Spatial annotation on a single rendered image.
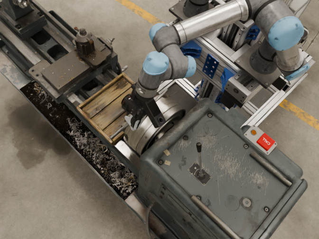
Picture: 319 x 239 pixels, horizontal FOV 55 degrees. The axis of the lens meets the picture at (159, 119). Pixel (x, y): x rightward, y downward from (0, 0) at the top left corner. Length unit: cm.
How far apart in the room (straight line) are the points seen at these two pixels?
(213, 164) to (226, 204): 17
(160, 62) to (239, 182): 62
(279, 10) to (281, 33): 8
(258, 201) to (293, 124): 184
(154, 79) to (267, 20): 45
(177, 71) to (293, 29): 41
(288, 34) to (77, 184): 195
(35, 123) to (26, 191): 59
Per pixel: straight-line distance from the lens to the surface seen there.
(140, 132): 139
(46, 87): 187
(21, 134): 284
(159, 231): 194
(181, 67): 103
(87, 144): 205
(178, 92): 266
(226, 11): 117
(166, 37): 110
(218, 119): 140
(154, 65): 96
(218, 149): 134
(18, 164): 275
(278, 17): 116
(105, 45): 197
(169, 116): 138
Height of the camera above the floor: 246
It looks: 63 degrees down
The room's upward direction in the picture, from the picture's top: 10 degrees clockwise
